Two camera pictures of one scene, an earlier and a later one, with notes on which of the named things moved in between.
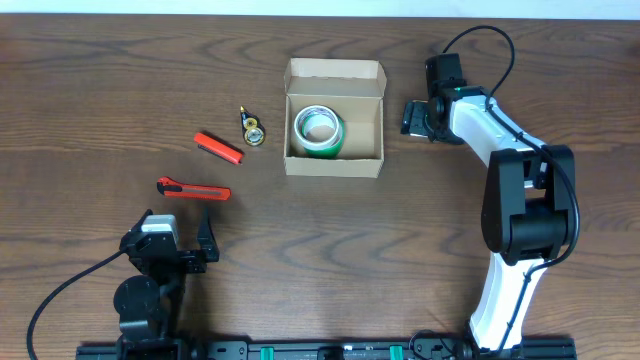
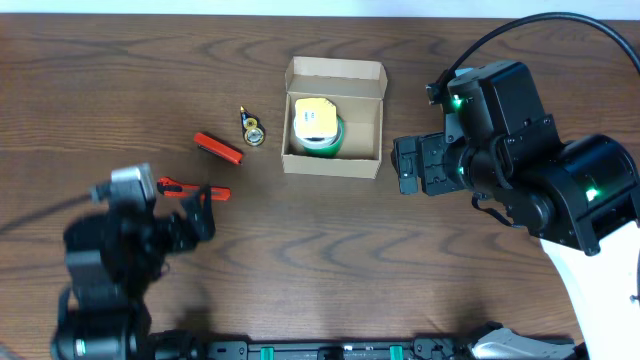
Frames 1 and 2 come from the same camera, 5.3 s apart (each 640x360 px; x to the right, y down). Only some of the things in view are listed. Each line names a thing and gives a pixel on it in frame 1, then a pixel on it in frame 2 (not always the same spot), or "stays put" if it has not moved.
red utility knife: [173, 188] stays put
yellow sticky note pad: [413, 118] to [315, 118]
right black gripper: [446, 135] to [432, 149]
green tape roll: [330, 152] stays put
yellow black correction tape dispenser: [253, 129] stays put
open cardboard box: [355, 88] stays put
